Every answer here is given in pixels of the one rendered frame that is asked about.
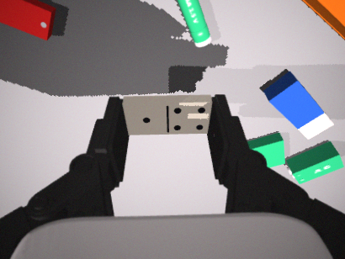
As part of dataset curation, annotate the blue and white eraser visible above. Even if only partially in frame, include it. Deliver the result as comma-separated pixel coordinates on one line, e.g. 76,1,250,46
263,71,333,139

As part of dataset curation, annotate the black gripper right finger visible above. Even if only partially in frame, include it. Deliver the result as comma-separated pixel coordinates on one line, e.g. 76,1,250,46
207,94,345,259

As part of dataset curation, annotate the red usb stick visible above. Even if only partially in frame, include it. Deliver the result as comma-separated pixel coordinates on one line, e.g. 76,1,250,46
0,0,56,40

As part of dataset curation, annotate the green flat square block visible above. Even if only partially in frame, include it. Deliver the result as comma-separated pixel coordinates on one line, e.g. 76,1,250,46
247,133,285,167

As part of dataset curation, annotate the green nine-volt battery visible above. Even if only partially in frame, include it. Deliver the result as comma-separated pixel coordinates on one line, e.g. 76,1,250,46
286,141,344,184

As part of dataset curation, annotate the beige domino tile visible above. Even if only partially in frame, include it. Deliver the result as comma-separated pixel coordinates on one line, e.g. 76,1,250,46
122,95,212,135

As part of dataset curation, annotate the green aaa battery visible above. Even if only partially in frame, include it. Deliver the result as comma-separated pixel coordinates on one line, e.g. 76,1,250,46
178,0,211,47

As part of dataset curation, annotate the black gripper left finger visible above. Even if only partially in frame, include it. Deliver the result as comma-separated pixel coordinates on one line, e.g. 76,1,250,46
0,97,130,259

